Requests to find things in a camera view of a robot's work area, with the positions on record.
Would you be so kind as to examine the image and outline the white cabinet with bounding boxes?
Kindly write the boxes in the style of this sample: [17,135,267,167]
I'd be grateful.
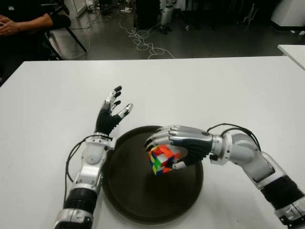
[270,0,305,27]

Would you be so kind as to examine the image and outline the black cabinet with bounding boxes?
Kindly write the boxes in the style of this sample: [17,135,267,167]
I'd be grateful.
[135,0,163,29]

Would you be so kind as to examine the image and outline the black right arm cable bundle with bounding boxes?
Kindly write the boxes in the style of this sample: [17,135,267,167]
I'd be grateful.
[206,123,262,152]

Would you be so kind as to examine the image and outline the black left arm cable bundle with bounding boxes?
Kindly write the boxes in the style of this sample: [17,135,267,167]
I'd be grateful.
[65,135,96,184]

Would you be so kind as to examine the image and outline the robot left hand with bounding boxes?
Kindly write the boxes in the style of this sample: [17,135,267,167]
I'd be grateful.
[95,85,133,138]

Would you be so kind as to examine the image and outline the black chair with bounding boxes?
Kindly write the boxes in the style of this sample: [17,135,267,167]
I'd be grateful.
[35,14,88,60]

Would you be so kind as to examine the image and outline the white humanoid robot legs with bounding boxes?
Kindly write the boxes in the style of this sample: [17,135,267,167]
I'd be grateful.
[159,0,177,31]

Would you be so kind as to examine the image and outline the white side table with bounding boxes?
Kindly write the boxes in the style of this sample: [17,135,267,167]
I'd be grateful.
[277,44,305,72]

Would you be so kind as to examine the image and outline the dark brown round plate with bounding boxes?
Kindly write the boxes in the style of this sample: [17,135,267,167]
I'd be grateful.
[102,125,204,219]

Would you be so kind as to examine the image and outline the white board panel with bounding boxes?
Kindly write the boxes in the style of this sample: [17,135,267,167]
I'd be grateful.
[63,0,88,17]

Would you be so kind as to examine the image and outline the multicoloured Rubik's cube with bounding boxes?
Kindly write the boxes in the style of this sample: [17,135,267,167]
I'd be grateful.
[146,144,182,176]

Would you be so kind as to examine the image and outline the seated person in black shirt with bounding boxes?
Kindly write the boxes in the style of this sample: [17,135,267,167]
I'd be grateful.
[0,0,72,81]

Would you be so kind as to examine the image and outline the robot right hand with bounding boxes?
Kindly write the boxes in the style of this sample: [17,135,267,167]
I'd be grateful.
[144,125,214,171]

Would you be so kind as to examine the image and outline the white tangled floor cable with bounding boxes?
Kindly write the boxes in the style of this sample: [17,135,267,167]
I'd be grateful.
[118,16,176,60]

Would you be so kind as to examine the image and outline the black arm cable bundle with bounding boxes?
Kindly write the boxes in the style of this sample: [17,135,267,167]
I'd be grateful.
[65,135,96,184]
[206,123,262,152]

